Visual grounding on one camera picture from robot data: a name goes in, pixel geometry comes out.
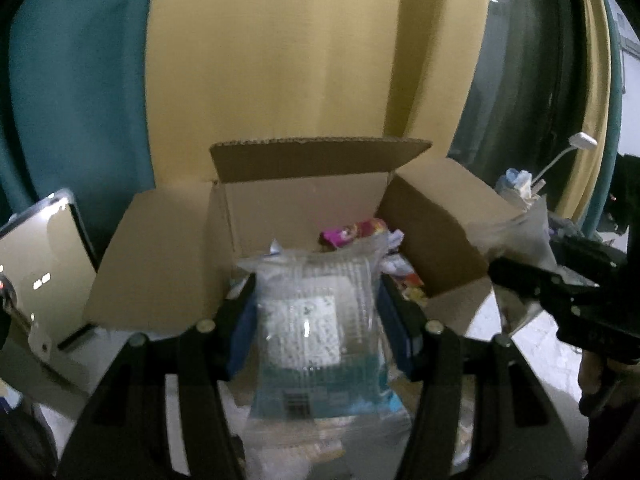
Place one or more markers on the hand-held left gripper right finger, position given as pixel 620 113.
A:
pixel 397 332

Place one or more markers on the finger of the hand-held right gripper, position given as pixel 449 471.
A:
pixel 525 277

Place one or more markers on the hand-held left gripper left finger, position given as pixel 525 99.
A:
pixel 240 340

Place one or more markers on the clear snack bag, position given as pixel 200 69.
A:
pixel 520 240

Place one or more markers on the clear packet blue bottom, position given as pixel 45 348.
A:
pixel 317 320

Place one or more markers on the pink snack packet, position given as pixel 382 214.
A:
pixel 350 232

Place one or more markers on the cardboard box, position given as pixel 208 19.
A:
pixel 300 205

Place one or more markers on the person's right hand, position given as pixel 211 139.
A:
pixel 595 375

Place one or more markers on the colourful snack packets in box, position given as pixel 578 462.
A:
pixel 402 272

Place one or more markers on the white tablecloth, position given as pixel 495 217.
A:
pixel 555 385

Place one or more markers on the white desk lamp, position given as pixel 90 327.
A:
pixel 582 141

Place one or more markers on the narrow teal curtain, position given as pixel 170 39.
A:
pixel 617 135

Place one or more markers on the narrow yellow curtain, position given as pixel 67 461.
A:
pixel 595 110

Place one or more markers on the dark glass window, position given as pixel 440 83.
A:
pixel 525 75

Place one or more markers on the tablet in grey case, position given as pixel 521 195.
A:
pixel 45 265

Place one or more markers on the wide yellow curtain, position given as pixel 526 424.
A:
pixel 310 60

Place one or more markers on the wide teal curtain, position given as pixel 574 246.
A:
pixel 75 85

